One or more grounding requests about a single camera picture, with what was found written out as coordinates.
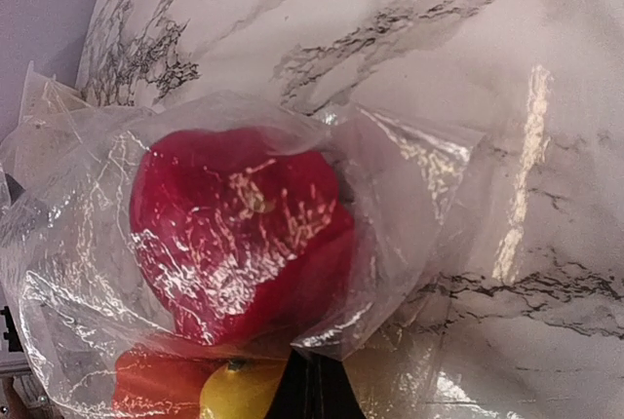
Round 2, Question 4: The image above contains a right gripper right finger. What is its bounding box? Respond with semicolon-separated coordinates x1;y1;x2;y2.
314;358;366;419

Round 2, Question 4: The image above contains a white perforated plastic basket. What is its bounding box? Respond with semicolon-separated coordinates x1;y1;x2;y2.
19;61;96;133

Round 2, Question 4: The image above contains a red fake pepper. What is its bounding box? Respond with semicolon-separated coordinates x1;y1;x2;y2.
129;128;355;345

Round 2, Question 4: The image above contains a clear zip top bag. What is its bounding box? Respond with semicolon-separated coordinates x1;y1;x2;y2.
1;94;480;418

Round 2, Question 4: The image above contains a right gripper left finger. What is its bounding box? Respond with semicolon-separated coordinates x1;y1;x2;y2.
272;350;314;419

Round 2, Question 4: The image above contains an orange fake tomato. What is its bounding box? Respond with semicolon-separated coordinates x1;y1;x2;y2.
112;345;222;418

